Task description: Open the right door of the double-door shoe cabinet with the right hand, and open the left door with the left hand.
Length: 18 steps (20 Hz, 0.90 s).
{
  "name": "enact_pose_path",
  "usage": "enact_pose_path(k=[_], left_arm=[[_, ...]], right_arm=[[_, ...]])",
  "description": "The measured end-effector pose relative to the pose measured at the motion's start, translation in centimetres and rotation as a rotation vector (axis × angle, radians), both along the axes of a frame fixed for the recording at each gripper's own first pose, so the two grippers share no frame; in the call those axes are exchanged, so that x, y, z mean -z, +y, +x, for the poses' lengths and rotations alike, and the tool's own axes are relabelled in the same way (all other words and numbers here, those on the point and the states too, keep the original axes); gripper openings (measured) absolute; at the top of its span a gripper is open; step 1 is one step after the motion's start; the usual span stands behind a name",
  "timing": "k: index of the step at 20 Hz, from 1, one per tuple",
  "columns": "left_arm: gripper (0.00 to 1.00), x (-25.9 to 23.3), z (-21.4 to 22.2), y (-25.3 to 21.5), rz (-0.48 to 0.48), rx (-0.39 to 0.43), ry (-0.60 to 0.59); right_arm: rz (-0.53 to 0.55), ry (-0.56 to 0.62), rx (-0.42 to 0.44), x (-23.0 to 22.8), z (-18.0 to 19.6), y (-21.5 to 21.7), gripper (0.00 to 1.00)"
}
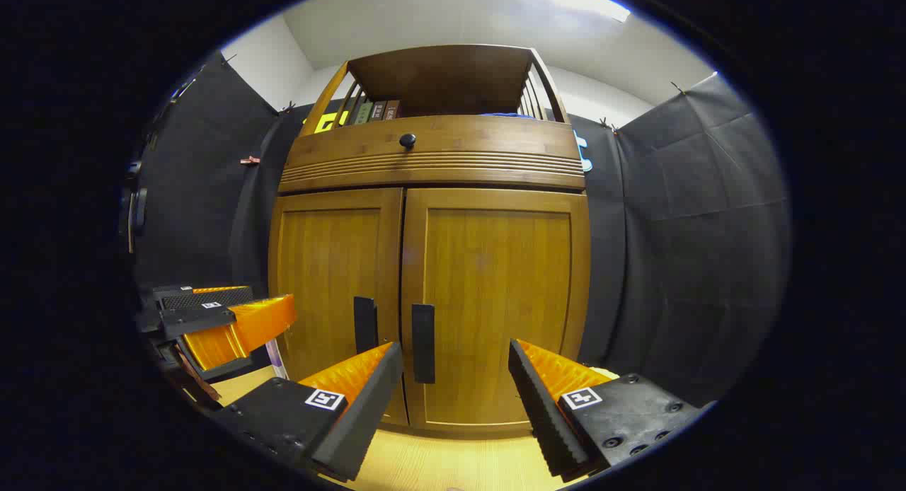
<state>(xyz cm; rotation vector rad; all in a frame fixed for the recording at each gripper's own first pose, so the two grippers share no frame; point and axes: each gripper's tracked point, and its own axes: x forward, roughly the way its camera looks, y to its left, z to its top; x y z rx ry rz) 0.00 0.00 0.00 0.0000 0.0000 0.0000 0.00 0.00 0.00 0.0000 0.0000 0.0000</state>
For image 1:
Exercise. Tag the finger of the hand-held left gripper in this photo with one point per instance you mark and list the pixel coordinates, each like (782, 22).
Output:
(205, 298)
(198, 320)

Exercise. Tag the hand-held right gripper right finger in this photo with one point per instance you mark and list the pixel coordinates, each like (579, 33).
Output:
(545, 413)

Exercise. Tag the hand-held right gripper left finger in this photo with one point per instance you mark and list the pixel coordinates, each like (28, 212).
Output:
(368, 413)

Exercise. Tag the wooden shoe cabinet door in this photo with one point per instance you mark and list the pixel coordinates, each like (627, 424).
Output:
(495, 279)
(325, 264)

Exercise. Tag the wooden double-door shoe cabinet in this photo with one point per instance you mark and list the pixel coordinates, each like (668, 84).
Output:
(439, 81)

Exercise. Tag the grey blue book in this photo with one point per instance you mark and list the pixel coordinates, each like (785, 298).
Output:
(278, 364)

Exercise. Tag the black backdrop cloth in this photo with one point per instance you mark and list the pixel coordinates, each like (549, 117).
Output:
(672, 229)

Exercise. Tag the green book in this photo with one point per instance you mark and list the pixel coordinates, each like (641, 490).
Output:
(363, 113)

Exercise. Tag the dark book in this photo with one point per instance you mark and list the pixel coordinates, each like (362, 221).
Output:
(379, 111)

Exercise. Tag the black round drawer knob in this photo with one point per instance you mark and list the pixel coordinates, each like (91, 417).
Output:
(408, 141)

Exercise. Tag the wooden drawer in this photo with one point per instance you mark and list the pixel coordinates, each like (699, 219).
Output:
(481, 141)

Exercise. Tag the blue cloth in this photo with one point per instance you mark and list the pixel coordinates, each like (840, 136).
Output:
(506, 114)

